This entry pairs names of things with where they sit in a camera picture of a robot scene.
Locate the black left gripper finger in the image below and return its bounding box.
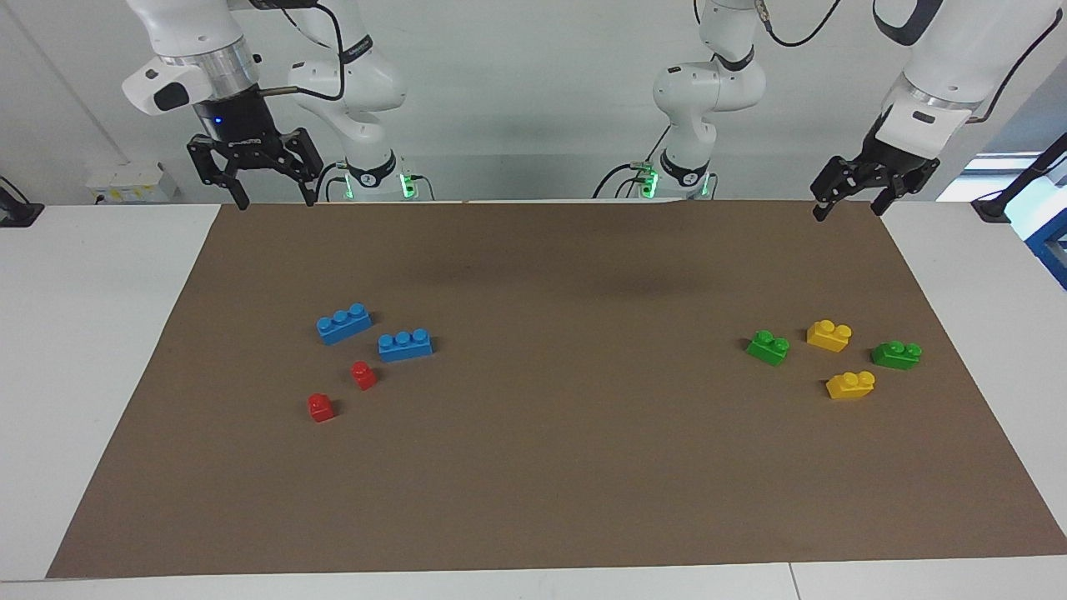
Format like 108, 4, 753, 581
872, 177, 922, 216
812, 156, 872, 222

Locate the yellow two-stud toy block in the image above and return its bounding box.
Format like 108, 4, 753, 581
806, 320, 853, 353
826, 371, 876, 401

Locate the black left base cable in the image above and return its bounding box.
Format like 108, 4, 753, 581
593, 123, 673, 199

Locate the blue three-stud toy block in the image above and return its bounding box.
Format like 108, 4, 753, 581
378, 329, 435, 363
317, 303, 373, 347

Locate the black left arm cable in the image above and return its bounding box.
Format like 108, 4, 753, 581
754, 0, 843, 48

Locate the green two-stud toy block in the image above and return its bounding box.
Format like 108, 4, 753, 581
870, 340, 923, 370
745, 329, 791, 367

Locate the brown table mat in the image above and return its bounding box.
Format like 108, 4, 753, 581
46, 198, 1067, 579

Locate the black right base cable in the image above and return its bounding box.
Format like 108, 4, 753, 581
314, 161, 351, 203

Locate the black base cable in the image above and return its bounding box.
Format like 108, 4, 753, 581
314, 161, 351, 203
593, 123, 673, 199

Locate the white wall socket box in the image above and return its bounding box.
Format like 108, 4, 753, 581
83, 162, 180, 206

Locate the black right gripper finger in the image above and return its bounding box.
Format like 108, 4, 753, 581
187, 137, 250, 211
279, 127, 324, 205

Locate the blue metal frame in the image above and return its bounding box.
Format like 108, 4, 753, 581
1024, 223, 1067, 291

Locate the black table clamp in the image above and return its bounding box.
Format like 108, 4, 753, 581
0, 177, 44, 228

